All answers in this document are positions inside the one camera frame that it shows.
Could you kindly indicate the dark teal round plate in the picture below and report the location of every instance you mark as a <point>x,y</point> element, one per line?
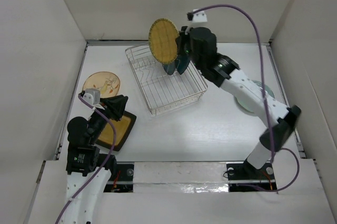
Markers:
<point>170,68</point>

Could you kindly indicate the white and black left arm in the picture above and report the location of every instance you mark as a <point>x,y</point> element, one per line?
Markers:
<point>88,170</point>

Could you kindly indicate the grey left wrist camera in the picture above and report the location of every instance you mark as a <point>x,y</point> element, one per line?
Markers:
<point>92,96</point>

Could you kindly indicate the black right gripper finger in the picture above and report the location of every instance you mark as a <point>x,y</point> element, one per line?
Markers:
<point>183,46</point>
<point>184,32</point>

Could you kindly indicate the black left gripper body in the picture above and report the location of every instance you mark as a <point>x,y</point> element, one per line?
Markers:
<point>99,121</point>

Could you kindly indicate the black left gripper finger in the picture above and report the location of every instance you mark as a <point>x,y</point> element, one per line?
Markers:
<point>118,106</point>
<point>109,109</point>

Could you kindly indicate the light blue flower plate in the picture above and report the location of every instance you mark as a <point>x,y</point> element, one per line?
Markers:
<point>251,96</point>

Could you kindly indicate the dark teal square plate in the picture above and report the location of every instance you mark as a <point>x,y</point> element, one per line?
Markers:
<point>182,63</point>

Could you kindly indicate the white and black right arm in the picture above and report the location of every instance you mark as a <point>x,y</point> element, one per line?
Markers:
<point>280,120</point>

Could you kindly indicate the woven bamboo round plate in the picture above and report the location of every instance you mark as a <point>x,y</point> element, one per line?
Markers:
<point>161,40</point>

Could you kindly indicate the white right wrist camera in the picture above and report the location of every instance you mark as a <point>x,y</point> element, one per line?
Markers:
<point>197,16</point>

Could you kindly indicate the brown square plate black rim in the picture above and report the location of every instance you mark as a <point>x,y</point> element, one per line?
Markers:
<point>123,129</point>

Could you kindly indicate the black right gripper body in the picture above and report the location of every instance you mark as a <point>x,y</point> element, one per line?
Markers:
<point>194,56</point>

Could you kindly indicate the metal wire dish rack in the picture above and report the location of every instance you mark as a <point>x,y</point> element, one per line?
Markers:
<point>163,92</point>

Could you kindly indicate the beige plate with orange leaves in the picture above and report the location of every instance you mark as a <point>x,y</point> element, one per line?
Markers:
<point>106,82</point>

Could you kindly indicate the metal rail at table front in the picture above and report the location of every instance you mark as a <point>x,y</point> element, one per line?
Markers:
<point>182,178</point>

